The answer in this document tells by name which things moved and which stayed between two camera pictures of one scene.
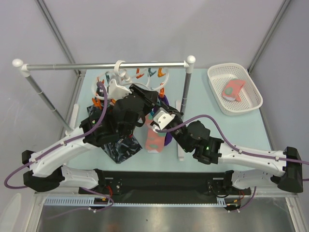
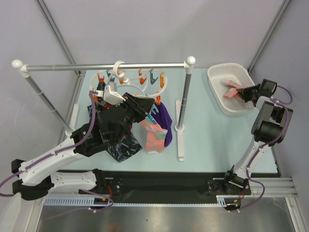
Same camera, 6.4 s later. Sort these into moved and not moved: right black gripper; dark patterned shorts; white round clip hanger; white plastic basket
Moved: right black gripper
Not moved: dark patterned shorts; white round clip hanger; white plastic basket
